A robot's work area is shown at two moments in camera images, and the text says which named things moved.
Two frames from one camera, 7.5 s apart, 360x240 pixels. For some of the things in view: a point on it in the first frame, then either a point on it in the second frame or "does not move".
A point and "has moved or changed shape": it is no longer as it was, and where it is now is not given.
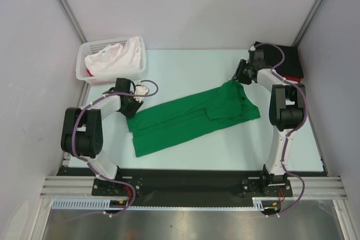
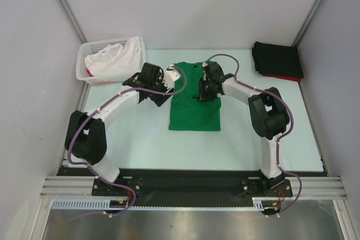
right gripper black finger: (238, 73) to (205, 90)
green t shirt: (227, 102) has moved or changed shape
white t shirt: (116, 59) does not move
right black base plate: (275, 185) does not move
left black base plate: (103, 188) does not move
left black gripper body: (133, 105) to (159, 85)
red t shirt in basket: (89, 72) does not move
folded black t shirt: (291, 66) does not move
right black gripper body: (251, 66) to (214, 94)
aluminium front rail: (81, 188) does not move
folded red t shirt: (294, 78) does not move
